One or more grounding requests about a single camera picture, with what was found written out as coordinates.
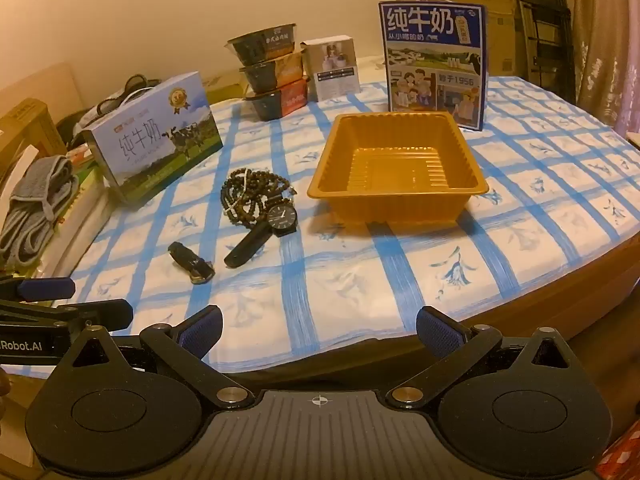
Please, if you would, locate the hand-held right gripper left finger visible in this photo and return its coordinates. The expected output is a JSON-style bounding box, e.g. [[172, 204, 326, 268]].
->
[[64, 305, 256, 408]]

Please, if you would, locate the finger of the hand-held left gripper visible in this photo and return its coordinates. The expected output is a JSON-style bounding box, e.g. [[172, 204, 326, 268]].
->
[[0, 299, 134, 332], [0, 277, 77, 305]]

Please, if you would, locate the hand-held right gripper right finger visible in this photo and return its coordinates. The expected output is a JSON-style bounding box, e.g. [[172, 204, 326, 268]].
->
[[385, 305, 581, 408]]

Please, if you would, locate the brown wooden bead bracelet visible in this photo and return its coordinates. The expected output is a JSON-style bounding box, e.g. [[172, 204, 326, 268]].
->
[[226, 192, 273, 232]]

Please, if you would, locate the black wrist watch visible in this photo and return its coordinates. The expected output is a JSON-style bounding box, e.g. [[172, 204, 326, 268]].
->
[[223, 197, 299, 268]]

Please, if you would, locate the yellow plastic tray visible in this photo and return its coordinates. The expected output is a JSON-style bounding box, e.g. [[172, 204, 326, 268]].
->
[[306, 112, 490, 224]]

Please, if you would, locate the dark small bead necklace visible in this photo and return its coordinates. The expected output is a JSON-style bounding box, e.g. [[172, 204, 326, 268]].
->
[[221, 167, 296, 211]]

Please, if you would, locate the grey cloth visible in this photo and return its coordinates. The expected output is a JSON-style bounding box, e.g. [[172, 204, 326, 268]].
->
[[0, 155, 79, 267]]

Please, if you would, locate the stack of books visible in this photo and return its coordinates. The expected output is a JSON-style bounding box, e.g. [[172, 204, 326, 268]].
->
[[42, 152, 117, 281]]

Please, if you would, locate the brown wooden table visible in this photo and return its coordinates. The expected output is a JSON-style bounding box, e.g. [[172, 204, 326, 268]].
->
[[400, 220, 640, 356]]

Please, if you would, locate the tan cardboard box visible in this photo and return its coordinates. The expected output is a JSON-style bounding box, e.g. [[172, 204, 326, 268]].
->
[[0, 99, 67, 173]]

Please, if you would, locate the light blue milk box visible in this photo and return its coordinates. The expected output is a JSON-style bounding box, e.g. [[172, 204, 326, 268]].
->
[[80, 72, 224, 206]]

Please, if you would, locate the red checked cloth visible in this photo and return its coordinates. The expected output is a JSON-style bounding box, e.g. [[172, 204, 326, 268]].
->
[[597, 427, 640, 480]]

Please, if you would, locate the red label instant noodle bowl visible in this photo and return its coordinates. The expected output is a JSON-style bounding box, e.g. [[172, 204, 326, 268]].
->
[[244, 77, 311, 121]]

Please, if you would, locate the yellow label instant noodle bowl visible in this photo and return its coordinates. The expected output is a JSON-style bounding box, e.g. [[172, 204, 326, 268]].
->
[[238, 50, 308, 93]]

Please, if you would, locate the dark blue milk carton box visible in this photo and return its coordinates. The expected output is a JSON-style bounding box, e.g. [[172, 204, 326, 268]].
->
[[378, 0, 488, 132]]

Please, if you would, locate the small white photo box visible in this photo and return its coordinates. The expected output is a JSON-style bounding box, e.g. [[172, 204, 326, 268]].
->
[[301, 36, 362, 104]]

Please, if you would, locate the black folding ladder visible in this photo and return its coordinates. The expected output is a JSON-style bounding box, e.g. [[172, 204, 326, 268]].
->
[[512, 0, 576, 88]]

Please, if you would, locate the pink patterned curtain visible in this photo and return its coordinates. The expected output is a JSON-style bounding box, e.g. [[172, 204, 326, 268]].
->
[[560, 0, 640, 137]]

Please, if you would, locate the black strapped bag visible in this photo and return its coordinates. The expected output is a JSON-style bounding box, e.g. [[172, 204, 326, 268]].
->
[[55, 74, 162, 137]]

